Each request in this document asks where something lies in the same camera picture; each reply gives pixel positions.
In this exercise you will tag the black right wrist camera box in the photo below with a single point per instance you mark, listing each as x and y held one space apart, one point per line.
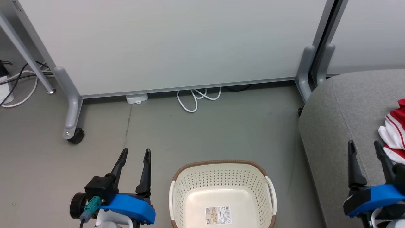
400 174

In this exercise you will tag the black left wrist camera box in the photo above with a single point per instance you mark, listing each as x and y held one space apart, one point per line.
101 188

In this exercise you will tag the grey fabric sofa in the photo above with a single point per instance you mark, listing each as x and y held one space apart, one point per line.
341 120

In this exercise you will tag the slanted grey table leg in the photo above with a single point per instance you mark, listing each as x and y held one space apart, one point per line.
28 57

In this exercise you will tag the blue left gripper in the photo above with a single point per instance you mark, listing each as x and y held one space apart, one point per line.
133 207

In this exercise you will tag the black caster wheel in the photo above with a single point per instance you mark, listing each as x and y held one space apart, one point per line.
77 136

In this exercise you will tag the grey partition leg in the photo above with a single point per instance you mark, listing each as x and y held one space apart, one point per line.
305 69
326 60
72 107

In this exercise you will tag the small white floor adapter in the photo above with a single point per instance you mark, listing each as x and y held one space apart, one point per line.
136 98

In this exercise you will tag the small black caster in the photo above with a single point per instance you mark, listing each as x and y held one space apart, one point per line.
301 111

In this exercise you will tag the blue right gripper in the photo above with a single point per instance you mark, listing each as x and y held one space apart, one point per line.
373 198

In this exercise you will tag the printed basket sticker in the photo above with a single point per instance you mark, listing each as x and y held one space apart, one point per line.
218 215

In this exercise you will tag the white power strip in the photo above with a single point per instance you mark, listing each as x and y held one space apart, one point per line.
4 90

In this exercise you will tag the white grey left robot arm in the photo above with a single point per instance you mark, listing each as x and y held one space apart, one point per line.
109 221

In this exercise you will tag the green left wrist connector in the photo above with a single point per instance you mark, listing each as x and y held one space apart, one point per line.
91 205

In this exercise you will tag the red white striped garment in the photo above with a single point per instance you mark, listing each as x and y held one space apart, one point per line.
394 133

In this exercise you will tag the cream perforated laundry basket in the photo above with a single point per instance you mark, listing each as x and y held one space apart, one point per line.
221 177

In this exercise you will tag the white partition panel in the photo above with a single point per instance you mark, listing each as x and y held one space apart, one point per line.
174 41
370 34

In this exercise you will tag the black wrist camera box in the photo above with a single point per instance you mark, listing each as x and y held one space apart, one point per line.
400 174
101 188

